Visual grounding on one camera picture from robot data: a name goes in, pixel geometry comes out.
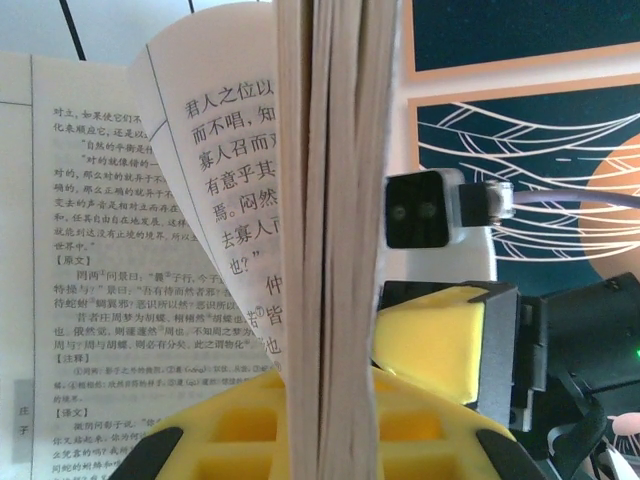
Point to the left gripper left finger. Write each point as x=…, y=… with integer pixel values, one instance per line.
x=235, y=435

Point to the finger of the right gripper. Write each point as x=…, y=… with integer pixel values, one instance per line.
x=430, y=340

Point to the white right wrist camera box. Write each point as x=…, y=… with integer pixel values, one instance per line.
x=417, y=210

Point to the navy book with two-character label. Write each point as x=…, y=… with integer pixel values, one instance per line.
x=330, y=200

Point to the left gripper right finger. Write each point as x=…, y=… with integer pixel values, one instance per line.
x=425, y=440

